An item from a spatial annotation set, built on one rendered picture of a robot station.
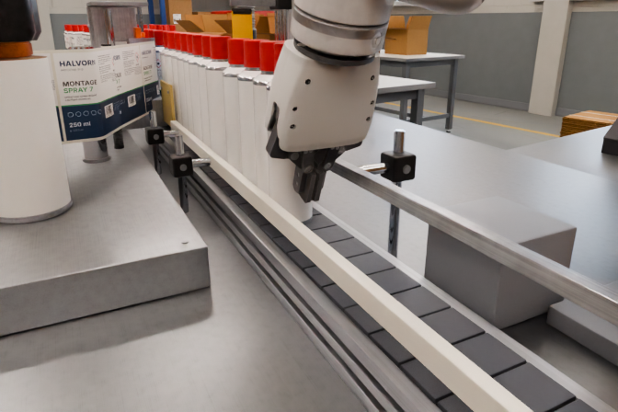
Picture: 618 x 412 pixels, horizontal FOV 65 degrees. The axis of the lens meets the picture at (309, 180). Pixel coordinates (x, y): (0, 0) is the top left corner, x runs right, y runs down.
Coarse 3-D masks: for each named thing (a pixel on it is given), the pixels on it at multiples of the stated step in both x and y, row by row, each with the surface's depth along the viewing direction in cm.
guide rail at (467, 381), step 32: (224, 160) 70; (256, 192) 57; (288, 224) 49; (320, 256) 43; (352, 288) 39; (384, 320) 35; (416, 320) 33; (416, 352) 32; (448, 352) 30; (448, 384) 29; (480, 384) 27
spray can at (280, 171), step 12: (276, 48) 51; (276, 60) 52; (276, 168) 54; (288, 168) 54; (276, 180) 55; (288, 180) 54; (276, 192) 55; (288, 192) 55; (288, 204) 55; (300, 204) 55; (312, 204) 58; (300, 216) 56; (312, 216) 58
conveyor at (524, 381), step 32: (224, 192) 68; (320, 224) 57; (288, 256) 50; (352, 256) 49; (320, 288) 44; (384, 288) 43; (416, 288) 43; (352, 320) 39; (448, 320) 39; (384, 352) 35; (480, 352) 35; (512, 352) 35; (416, 384) 32; (512, 384) 32; (544, 384) 32
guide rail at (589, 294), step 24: (336, 168) 53; (360, 168) 50; (384, 192) 45; (408, 192) 43; (432, 216) 39; (456, 216) 38; (480, 240) 35; (504, 240) 34; (504, 264) 33; (528, 264) 31; (552, 264) 31; (552, 288) 30; (576, 288) 29; (600, 288) 28; (600, 312) 27
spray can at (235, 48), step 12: (228, 48) 65; (240, 48) 64; (228, 60) 66; (240, 60) 64; (228, 72) 65; (240, 72) 64; (228, 84) 65; (228, 96) 66; (228, 108) 66; (228, 120) 67; (228, 132) 68; (228, 144) 68; (240, 144) 67; (228, 156) 69; (240, 156) 68; (240, 168) 68
